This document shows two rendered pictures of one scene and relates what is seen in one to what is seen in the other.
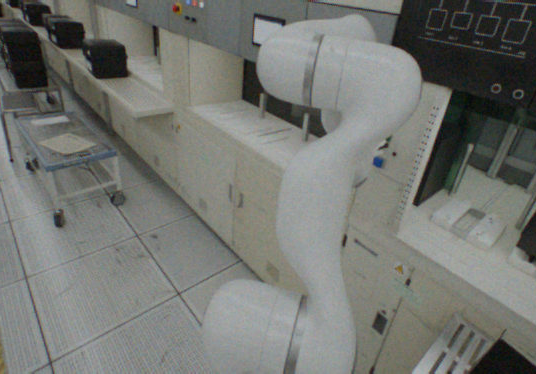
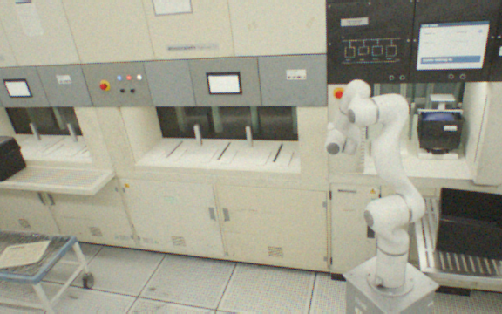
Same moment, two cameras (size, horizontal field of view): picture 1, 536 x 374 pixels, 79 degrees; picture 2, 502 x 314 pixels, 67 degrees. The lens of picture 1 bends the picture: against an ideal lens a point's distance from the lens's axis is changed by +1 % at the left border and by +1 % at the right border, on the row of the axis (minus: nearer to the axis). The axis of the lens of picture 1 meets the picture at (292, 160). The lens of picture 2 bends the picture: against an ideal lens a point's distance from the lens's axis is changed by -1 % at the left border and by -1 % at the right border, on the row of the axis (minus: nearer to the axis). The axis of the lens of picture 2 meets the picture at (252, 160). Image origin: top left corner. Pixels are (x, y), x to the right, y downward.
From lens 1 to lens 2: 1.18 m
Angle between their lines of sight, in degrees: 21
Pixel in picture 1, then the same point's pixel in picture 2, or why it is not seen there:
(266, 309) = (392, 201)
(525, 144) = (386, 88)
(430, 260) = not seen: hidden behind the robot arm
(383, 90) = (401, 110)
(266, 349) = (401, 212)
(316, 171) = (392, 145)
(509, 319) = (435, 182)
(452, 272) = not seen: hidden behind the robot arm
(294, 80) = (373, 119)
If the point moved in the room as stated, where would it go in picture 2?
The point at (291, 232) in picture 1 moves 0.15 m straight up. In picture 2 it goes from (391, 169) to (395, 132)
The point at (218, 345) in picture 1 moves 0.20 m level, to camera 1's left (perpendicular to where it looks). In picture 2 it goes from (386, 221) to (342, 242)
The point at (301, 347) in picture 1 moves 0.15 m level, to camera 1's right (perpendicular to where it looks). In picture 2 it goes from (410, 204) to (439, 191)
